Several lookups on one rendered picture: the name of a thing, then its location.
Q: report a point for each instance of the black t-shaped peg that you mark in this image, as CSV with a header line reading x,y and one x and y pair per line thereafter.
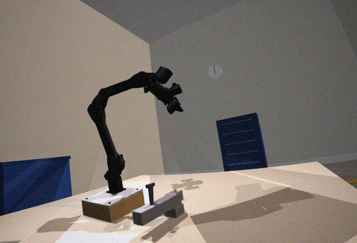
x,y
150,191

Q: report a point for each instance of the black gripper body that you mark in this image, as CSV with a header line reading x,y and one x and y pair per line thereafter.
x,y
173,104

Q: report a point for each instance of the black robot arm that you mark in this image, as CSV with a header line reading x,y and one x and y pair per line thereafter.
x,y
150,82

